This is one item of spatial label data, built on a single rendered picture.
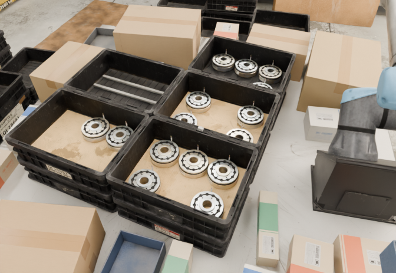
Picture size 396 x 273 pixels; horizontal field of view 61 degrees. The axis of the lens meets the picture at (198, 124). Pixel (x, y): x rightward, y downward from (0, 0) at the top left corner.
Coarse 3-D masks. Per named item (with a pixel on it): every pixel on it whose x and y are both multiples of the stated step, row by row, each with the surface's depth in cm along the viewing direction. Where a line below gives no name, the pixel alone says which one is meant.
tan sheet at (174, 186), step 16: (144, 160) 118; (128, 176) 114; (160, 176) 114; (176, 176) 114; (240, 176) 114; (160, 192) 109; (176, 192) 109; (192, 192) 109; (224, 192) 109; (208, 208) 105; (224, 208) 105
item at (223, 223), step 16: (144, 128) 116; (192, 128) 116; (128, 144) 110; (240, 144) 111; (112, 176) 101; (144, 192) 98; (240, 192) 98; (176, 208) 95; (192, 208) 94; (224, 224) 91
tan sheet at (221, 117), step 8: (184, 96) 143; (184, 104) 139; (216, 104) 139; (224, 104) 139; (232, 104) 139; (176, 112) 136; (184, 112) 136; (192, 112) 136; (208, 112) 136; (216, 112) 136; (224, 112) 136; (232, 112) 136; (200, 120) 133; (208, 120) 133; (216, 120) 133; (224, 120) 133; (232, 120) 133; (264, 120) 133; (208, 128) 130; (216, 128) 130; (224, 128) 130; (232, 128) 130; (240, 128) 130; (256, 136) 127
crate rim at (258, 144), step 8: (184, 72) 138; (192, 72) 138; (224, 80) 135; (248, 88) 132; (256, 88) 131; (168, 96) 128; (160, 104) 124; (272, 104) 125; (272, 112) 122; (176, 120) 119; (224, 136) 113; (232, 136) 113; (264, 136) 114; (248, 144) 111; (256, 144) 111
